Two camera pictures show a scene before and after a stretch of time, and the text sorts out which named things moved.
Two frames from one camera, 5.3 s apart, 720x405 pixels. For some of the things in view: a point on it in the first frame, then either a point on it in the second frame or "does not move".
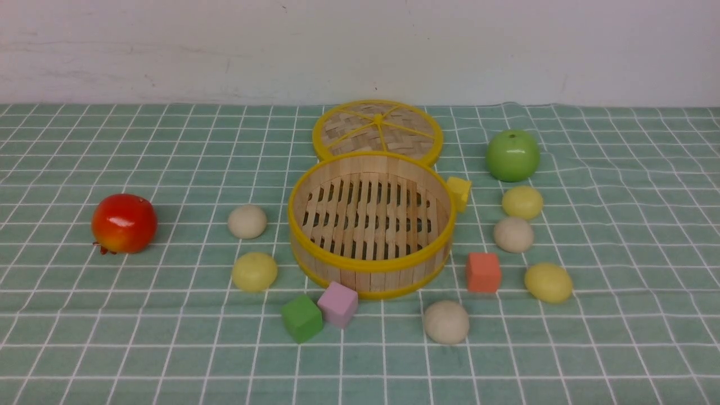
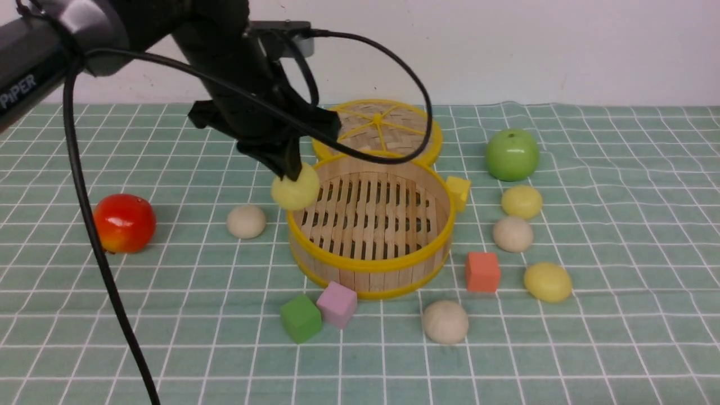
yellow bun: (548, 282) does not move
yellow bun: (255, 271) to (296, 195)
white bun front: (446, 322) does not move
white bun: (514, 235) does not move
